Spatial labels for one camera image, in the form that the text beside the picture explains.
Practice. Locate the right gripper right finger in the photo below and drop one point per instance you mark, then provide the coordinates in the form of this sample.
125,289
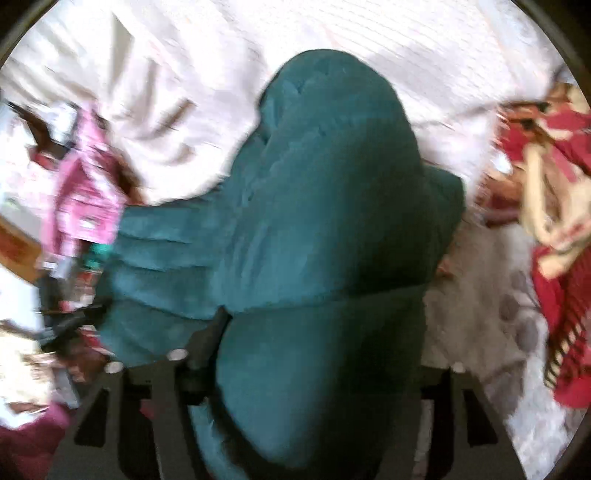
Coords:
468,440

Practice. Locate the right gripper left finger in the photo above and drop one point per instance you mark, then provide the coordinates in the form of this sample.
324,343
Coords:
135,423

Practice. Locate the teal quilted puffer jacket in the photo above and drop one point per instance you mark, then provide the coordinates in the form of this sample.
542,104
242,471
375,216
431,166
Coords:
321,244

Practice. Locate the white floral leaf blanket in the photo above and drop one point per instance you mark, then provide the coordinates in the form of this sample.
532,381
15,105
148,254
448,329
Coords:
483,317

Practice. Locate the green garment piece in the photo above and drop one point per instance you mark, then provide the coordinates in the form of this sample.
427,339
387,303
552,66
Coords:
96,256

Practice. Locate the pink penguin fleece blanket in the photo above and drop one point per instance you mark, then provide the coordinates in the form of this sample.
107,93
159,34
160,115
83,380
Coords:
92,184

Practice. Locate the red cream patterned cloth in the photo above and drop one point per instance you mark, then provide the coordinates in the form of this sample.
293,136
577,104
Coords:
542,181

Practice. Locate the cream embossed bedspread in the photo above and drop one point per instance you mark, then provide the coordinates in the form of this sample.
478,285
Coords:
178,81

